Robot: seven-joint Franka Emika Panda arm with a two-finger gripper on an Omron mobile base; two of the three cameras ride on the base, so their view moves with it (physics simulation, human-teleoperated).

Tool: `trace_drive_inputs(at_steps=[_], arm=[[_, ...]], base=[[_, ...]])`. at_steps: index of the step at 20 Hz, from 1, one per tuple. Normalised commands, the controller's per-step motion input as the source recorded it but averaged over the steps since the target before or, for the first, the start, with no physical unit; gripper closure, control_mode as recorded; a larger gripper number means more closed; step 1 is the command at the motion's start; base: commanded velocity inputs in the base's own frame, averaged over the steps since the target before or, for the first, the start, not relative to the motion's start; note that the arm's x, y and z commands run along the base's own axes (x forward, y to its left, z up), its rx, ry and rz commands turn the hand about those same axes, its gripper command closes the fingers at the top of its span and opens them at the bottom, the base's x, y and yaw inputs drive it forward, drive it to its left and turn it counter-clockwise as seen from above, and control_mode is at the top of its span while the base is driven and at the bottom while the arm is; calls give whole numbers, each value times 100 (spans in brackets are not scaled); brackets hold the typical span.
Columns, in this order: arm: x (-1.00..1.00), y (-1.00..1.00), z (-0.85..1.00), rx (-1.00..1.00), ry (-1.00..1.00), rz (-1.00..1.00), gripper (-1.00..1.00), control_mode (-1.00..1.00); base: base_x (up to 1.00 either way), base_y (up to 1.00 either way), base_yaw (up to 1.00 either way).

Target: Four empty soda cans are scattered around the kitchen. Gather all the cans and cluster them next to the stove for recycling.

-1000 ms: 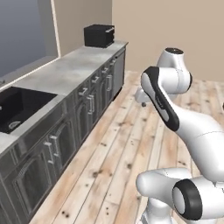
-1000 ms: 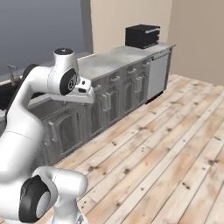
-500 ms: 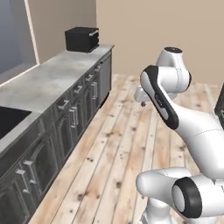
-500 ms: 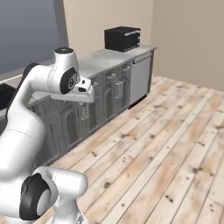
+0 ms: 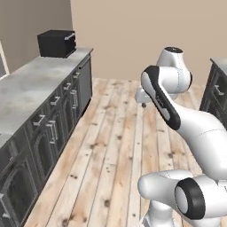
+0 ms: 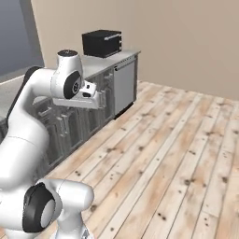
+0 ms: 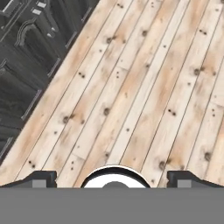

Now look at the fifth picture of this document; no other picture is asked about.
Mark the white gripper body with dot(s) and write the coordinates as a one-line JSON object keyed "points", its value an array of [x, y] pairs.
{"points": [[142, 96]]}

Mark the black toaster oven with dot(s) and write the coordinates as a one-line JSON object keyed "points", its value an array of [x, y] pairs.
{"points": [[54, 44]]}

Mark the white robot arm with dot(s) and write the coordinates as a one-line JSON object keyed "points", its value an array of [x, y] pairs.
{"points": [[204, 139]]}

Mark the dark drawer front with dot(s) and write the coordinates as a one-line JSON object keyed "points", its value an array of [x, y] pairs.
{"points": [[37, 121], [75, 77], [53, 101], [11, 147], [66, 87]]}

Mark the white window frame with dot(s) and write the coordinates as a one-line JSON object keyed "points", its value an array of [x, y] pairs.
{"points": [[4, 63]]}

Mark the dark cupboard run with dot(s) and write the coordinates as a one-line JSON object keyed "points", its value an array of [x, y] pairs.
{"points": [[214, 103]]}

